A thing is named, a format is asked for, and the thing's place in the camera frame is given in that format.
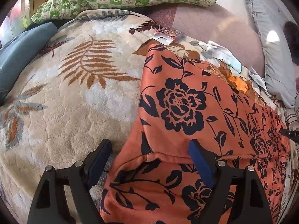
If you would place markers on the striped beige cloth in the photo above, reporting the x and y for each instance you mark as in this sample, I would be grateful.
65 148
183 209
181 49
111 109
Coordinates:
291 117

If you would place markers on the grey pillow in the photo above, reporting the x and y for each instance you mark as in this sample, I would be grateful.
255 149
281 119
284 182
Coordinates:
279 71

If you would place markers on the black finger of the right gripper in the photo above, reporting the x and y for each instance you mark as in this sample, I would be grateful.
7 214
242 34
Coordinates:
291 134

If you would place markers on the white light-blue small garment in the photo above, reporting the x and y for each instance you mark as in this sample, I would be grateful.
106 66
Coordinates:
218 52

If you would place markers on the beige leaf-pattern fleece blanket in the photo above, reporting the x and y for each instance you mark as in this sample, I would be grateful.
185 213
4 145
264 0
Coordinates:
88 88

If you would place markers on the small red printed packet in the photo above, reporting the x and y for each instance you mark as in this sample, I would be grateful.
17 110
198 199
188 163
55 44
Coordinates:
167 35

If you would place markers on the orange black floral garment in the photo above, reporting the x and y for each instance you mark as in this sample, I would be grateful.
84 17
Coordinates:
154 180

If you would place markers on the mauve quilted bed sheet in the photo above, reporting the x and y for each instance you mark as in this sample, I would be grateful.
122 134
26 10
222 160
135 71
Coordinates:
214 24

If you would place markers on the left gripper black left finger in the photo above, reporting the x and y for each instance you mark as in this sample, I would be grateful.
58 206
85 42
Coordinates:
49 203

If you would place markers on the blue folded cloth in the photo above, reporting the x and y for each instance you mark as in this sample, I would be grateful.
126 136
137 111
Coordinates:
18 53

